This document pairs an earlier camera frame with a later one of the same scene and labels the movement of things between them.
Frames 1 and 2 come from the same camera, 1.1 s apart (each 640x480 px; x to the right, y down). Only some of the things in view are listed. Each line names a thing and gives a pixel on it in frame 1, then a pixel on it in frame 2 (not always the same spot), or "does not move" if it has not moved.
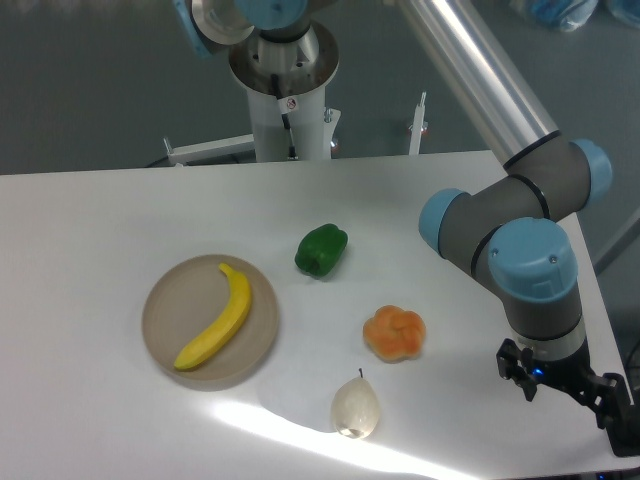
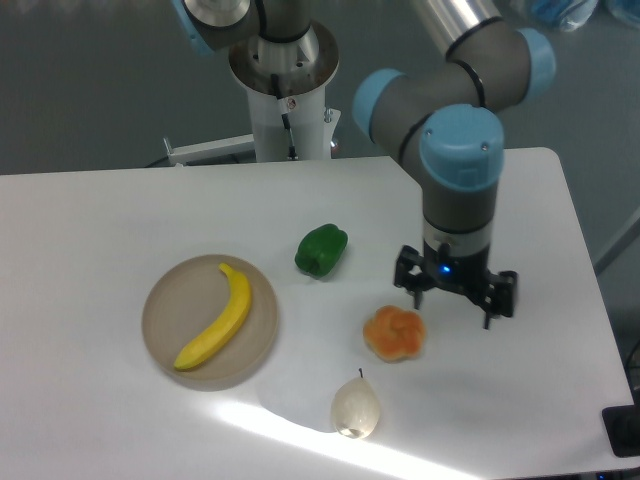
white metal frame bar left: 201,151 does not move
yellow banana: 220,337 does not move
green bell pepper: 320,249 does not move
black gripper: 605,394 to 493,293
